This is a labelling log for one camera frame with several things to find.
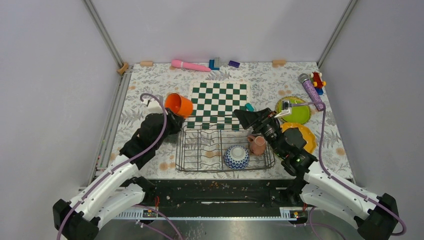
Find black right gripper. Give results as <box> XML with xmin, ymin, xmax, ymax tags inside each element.
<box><xmin>234</xmin><ymin>107</ymin><xmax>286</xmax><ymax>157</ymax></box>

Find orange mug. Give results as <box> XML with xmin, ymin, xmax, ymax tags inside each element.
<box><xmin>164</xmin><ymin>93</ymin><xmax>194</xmax><ymax>119</ymax></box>

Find pink mug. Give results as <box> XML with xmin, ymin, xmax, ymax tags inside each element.
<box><xmin>247</xmin><ymin>135</ymin><xmax>267</xmax><ymax>156</ymax></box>

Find metal wire dish rack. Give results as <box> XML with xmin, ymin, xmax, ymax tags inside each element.
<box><xmin>176</xmin><ymin>115</ymin><xmax>276</xmax><ymax>173</ymax></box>

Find blue white patterned bowl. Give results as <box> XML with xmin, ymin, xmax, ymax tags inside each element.
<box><xmin>222</xmin><ymin>145</ymin><xmax>250</xmax><ymax>170</ymax></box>

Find plain lime green plate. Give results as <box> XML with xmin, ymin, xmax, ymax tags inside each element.
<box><xmin>275</xmin><ymin>96</ymin><xmax>311</xmax><ymax>125</ymax></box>

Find orange dotted plate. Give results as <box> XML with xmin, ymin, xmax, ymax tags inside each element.
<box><xmin>280</xmin><ymin>122</ymin><xmax>317</xmax><ymax>154</ymax></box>

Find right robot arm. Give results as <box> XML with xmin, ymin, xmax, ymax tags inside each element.
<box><xmin>233</xmin><ymin>108</ymin><xmax>400</xmax><ymax>240</ymax></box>

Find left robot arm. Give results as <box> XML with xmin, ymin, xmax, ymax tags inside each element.
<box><xmin>52</xmin><ymin>109</ymin><xmax>185</xmax><ymax>240</ymax></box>

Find teal rectangular block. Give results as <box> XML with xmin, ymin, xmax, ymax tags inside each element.
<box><xmin>245</xmin><ymin>103</ymin><xmax>255</xmax><ymax>112</ymax></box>

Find green white chessboard mat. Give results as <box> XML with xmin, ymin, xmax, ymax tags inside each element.
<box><xmin>186</xmin><ymin>80</ymin><xmax>250</xmax><ymax>131</ymax></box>

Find floral tablecloth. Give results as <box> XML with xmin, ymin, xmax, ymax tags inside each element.
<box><xmin>98</xmin><ymin>62</ymin><xmax>354</xmax><ymax>179</ymax></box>

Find wooden block back right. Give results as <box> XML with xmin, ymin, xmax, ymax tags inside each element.
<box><xmin>272</xmin><ymin>59</ymin><xmax>287</xmax><ymax>68</ymax></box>

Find pink cylindrical toy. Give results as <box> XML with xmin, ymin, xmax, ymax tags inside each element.
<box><xmin>171</xmin><ymin>59</ymin><xmax>211</xmax><ymax>72</ymax></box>

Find purple lego brick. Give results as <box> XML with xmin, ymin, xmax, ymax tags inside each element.
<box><xmin>228</xmin><ymin>60</ymin><xmax>240</xmax><ymax>68</ymax></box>

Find purple glitter microphone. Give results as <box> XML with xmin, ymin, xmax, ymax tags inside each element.
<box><xmin>298</xmin><ymin>73</ymin><xmax>325</xmax><ymax>112</ymax></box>

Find wooden block back left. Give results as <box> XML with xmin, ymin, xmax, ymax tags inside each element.
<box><xmin>139</xmin><ymin>61</ymin><xmax>154</xmax><ymax>67</ymax></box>

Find blue grey lego bricks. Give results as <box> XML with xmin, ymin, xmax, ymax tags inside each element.
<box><xmin>208</xmin><ymin>57</ymin><xmax>221</xmax><ymax>71</ymax></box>

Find wooden corner block left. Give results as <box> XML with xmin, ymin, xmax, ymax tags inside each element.
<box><xmin>116</xmin><ymin>62</ymin><xmax>129</xmax><ymax>75</ymax></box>

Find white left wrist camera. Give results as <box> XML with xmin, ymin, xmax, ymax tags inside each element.
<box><xmin>143</xmin><ymin>99</ymin><xmax>163</xmax><ymax>114</ymax></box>

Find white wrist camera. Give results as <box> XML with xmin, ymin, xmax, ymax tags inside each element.
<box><xmin>143</xmin><ymin>99</ymin><xmax>163</xmax><ymax>114</ymax></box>
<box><xmin>274</xmin><ymin>99</ymin><xmax>292</xmax><ymax>118</ymax></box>

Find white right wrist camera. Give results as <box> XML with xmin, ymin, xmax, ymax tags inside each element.
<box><xmin>274</xmin><ymin>99</ymin><xmax>292</xmax><ymax>118</ymax></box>

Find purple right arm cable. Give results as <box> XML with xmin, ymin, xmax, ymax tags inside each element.
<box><xmin>289</xmin><ymin>101</ymin><xmax>408</xmax><ymax>240</ymax></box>

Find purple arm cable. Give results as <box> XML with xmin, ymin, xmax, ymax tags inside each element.
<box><xmin>289</xmin><ymin>101</ymin><xmax>408</xmax><ymax>240</ymax></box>
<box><xmin>56</xmin><ymin>93</ymin><xmax>185</xmax><ymax>240</ymax></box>

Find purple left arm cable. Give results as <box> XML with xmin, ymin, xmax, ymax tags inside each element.
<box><xmin>56</xmin><ymin>93</ymin><xmax>185</xmax><ymax>240</ymax></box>

